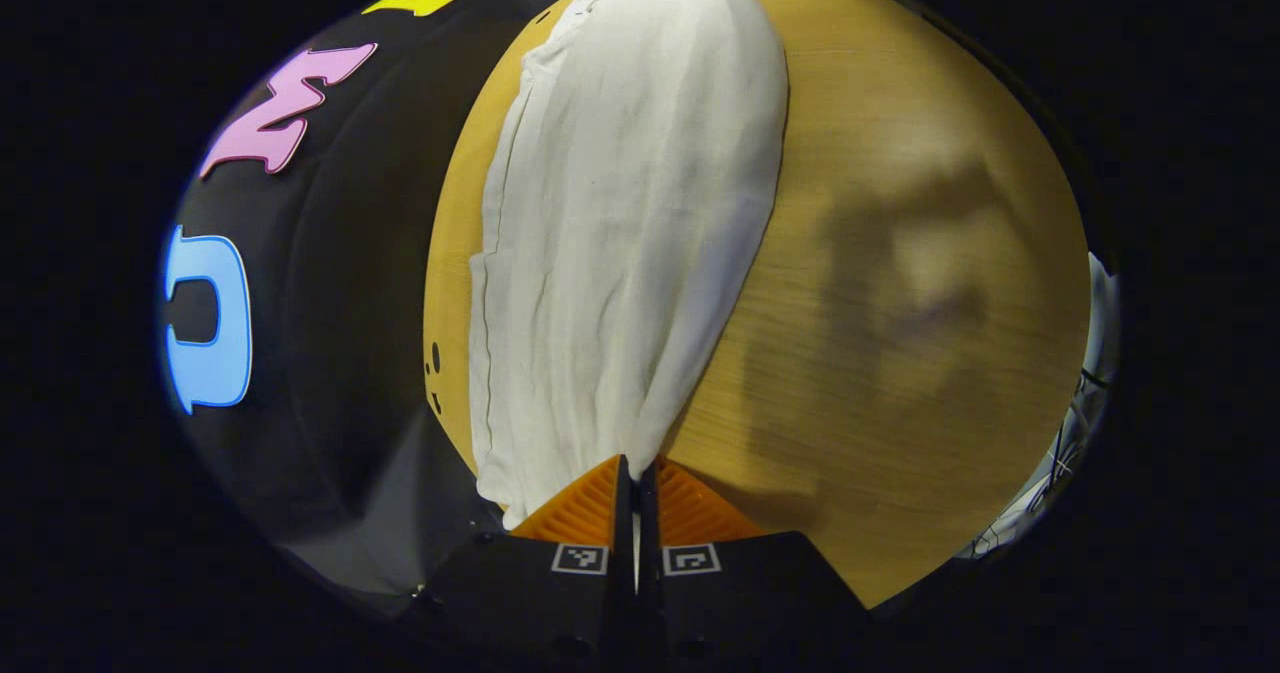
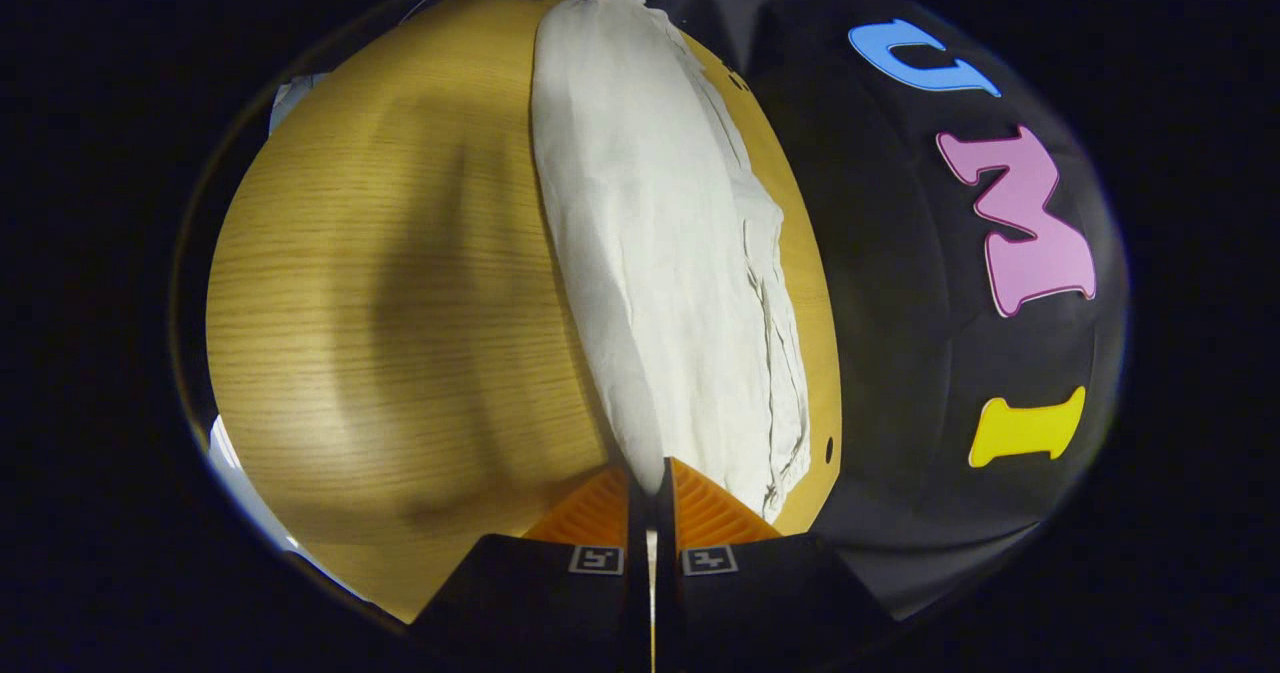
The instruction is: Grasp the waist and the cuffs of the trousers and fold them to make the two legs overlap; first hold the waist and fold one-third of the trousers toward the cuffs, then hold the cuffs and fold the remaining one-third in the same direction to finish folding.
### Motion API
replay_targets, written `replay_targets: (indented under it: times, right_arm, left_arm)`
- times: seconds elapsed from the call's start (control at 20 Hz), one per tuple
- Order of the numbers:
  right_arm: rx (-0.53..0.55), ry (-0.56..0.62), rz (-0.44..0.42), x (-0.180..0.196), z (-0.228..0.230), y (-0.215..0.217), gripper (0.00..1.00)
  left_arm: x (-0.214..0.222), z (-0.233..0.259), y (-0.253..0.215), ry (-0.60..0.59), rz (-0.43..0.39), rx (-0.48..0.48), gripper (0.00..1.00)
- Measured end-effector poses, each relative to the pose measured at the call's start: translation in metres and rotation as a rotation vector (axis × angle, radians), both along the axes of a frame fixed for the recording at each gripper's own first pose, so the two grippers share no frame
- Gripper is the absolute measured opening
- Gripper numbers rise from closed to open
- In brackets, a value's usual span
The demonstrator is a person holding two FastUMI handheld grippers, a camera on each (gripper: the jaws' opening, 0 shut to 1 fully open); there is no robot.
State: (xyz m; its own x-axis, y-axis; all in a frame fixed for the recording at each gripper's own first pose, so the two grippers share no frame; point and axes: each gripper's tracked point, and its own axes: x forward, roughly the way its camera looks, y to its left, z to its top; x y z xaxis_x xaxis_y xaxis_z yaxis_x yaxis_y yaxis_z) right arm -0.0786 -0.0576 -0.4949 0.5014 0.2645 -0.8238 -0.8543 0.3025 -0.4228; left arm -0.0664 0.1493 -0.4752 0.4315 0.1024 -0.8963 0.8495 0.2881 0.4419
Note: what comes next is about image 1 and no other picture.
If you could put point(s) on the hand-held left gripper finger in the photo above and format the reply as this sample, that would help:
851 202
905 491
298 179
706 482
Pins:
624 518
649 523

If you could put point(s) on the white jeans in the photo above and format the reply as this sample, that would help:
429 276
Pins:
630 203

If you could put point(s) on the black backdrop cloth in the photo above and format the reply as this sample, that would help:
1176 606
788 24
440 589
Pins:
340 253

